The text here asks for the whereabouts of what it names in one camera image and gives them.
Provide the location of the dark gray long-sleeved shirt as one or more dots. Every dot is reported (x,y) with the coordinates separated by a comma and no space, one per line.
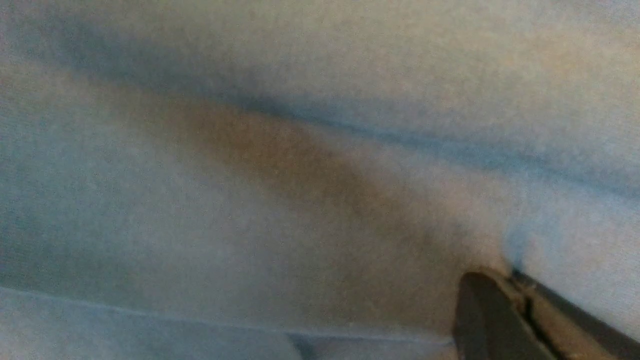
(308,179)

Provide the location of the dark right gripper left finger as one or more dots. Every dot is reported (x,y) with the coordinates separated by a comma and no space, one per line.
(489,324)

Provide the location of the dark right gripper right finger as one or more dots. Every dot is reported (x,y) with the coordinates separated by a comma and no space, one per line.
(567,331)

